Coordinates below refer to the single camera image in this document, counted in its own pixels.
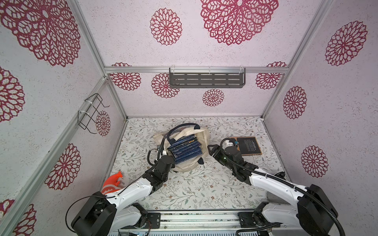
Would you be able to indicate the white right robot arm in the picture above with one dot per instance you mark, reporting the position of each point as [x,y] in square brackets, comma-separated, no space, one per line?
[306,207]

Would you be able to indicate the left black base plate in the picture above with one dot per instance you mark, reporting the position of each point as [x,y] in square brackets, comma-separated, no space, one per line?
[148,221]

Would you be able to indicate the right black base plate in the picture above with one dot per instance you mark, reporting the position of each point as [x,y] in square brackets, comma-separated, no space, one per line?
[251,219]

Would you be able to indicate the cream canvas tote bag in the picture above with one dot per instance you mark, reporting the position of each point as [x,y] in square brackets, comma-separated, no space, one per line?
[166,139]

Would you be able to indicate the red plastic object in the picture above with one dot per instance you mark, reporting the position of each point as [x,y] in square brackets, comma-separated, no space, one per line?
[112,183]

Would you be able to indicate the grey slotted wall shelf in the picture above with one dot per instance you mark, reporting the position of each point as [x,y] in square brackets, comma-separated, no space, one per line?
[207,78]

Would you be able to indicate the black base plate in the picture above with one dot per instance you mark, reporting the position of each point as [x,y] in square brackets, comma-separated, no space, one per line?
[251,219]
[148,221]

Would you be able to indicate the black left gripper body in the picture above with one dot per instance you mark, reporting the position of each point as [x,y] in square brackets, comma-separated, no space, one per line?
[165,154]

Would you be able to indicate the aluminium front rail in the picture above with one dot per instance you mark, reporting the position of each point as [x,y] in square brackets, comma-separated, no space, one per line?
[190,223]

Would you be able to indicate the black wire wall rack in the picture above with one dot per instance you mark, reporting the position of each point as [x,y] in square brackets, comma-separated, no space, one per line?
[86,116]

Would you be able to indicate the stack of blue books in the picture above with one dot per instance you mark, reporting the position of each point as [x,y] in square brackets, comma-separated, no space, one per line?
[186,148]

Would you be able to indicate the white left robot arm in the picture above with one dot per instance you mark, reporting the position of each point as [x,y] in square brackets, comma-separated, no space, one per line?
[105,213]

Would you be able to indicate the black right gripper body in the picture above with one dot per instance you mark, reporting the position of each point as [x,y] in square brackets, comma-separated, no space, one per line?
[217,152]

